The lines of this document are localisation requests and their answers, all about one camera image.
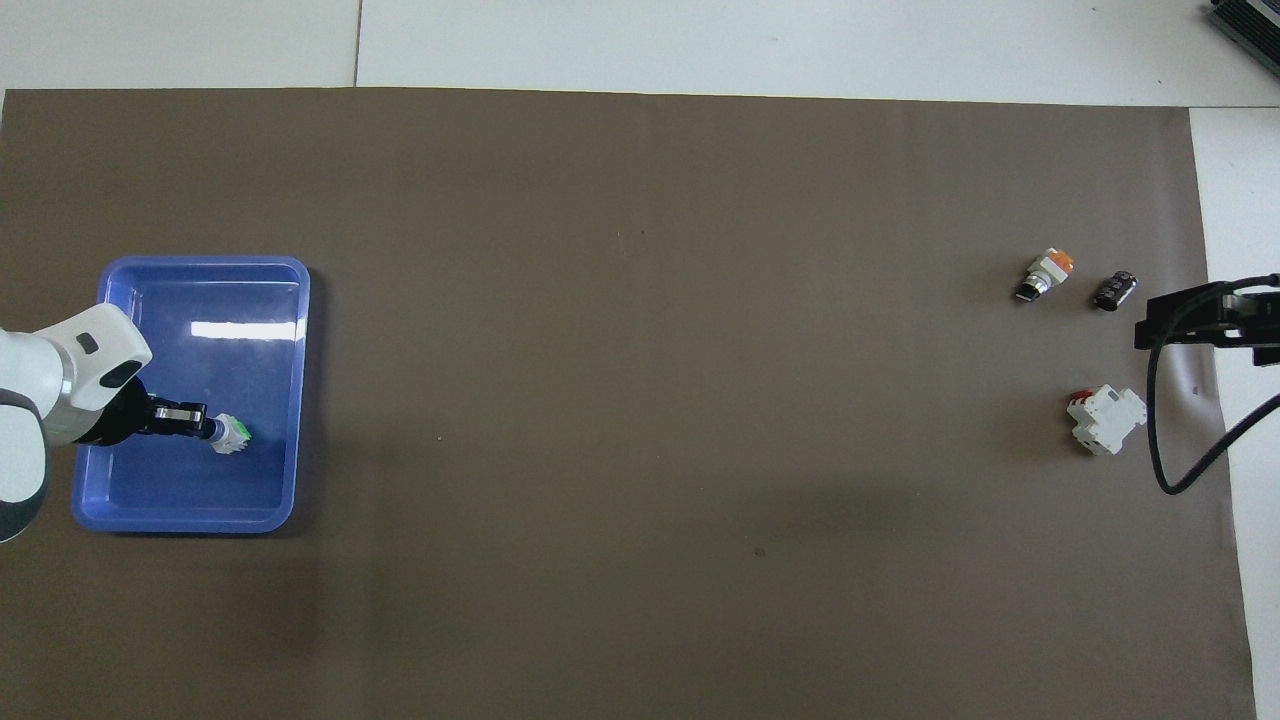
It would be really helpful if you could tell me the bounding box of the white circuit breaker red lever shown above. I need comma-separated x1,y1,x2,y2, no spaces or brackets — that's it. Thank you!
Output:
1066,384,1149,457

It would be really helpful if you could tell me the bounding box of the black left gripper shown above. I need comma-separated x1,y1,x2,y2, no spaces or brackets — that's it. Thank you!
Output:
74,374,217,448

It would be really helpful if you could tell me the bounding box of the orange white selector switch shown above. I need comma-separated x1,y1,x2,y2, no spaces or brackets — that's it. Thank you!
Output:
205,412,252,457
1014,247,1077,304

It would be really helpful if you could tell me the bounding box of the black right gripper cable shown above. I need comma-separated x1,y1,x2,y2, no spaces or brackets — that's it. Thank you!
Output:
1147,335,1280,497

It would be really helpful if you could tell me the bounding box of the large brown table mat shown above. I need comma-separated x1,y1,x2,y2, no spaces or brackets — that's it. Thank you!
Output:
0,87,1259,720

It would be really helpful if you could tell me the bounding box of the grey ribbed metal device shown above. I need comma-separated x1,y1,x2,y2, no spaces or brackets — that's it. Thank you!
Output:
1204,0,1280,63

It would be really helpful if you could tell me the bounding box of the blue plastic tray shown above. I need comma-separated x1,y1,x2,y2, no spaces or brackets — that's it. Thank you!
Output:
70,255,312,535

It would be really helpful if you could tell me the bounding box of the dark cylindrical capacitor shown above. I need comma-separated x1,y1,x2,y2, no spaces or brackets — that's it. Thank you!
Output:
1094,269,1139,312

